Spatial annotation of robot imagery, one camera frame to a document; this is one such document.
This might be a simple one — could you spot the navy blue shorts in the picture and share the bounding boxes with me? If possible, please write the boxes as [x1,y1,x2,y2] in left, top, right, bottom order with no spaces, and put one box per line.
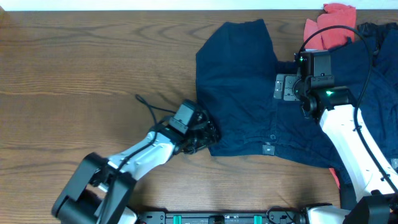
[196,19,343,169]

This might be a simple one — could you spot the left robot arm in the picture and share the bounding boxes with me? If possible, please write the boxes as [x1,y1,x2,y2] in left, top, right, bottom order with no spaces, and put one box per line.
[51,110,220,223]

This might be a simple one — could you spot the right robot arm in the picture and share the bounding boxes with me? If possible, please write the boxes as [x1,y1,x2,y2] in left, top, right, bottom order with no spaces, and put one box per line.
[274,50,397,224]

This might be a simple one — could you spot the navy garment pile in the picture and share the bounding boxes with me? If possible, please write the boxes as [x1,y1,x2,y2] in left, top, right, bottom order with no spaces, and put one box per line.
[330,30,397,162]

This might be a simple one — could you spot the black patterned garment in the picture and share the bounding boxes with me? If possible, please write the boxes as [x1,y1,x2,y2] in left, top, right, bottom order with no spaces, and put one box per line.
[357,22,397,53]

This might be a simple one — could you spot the black garment bottom right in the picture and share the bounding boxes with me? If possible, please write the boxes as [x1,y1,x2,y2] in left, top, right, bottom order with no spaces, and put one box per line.
[339,183,357,210]

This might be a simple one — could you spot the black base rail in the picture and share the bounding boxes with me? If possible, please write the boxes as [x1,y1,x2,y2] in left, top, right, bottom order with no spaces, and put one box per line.
[136,206,308,224]

